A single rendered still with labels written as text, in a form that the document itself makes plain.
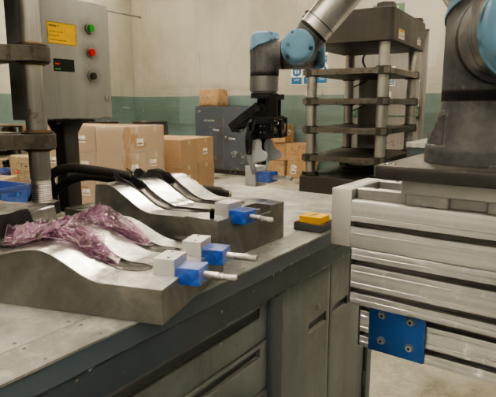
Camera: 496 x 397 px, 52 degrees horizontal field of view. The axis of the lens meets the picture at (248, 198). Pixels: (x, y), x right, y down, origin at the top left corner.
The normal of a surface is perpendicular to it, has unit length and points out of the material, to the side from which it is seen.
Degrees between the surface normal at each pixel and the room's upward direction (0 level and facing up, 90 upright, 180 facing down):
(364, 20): 90
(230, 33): 90
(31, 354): 0
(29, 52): 90
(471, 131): 72
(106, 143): 79
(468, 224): 90
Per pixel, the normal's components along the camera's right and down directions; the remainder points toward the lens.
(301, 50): -0.18, 0.18
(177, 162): -0.40, 0.17
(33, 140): 0.32, 0.17
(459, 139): -0.69, -0.18
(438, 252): -0.59, 0.15
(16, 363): 0.00, -0.98
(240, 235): 0.83, 0.10
